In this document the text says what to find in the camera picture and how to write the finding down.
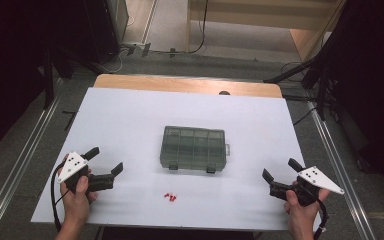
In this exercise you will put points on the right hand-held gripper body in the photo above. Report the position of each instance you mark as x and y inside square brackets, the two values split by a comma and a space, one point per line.
[316, 176]

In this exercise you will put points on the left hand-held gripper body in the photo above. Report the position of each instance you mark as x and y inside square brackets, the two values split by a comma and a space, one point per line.
[73, 165]

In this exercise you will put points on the clear plastic compartment box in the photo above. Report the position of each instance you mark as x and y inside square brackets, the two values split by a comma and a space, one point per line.
[193, 148]

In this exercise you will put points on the person's left hand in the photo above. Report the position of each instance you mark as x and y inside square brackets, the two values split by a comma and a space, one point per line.
[76, 203]

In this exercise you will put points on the person's right hand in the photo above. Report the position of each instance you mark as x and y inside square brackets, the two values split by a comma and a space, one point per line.
[301, 213]

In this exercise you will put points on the white board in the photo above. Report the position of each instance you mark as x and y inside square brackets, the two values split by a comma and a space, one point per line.
[130, 116]

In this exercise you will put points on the black metal stand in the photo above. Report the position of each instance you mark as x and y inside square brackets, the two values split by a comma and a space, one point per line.
[321, 93]

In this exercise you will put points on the dark round table grommet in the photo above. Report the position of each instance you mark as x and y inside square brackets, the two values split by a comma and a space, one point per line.
[224, 93]

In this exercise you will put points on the dark curtain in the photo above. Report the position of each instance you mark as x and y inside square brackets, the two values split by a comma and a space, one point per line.
[373, 83]

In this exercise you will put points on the black cabinet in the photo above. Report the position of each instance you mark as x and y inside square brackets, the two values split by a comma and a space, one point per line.
[103, 26]

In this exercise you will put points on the light wooden shelf unit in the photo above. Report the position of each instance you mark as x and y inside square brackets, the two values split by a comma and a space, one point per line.
[263, 15]

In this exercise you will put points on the metal floor rail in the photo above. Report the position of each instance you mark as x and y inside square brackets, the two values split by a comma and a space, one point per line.
[340, 166]
[23, 166]

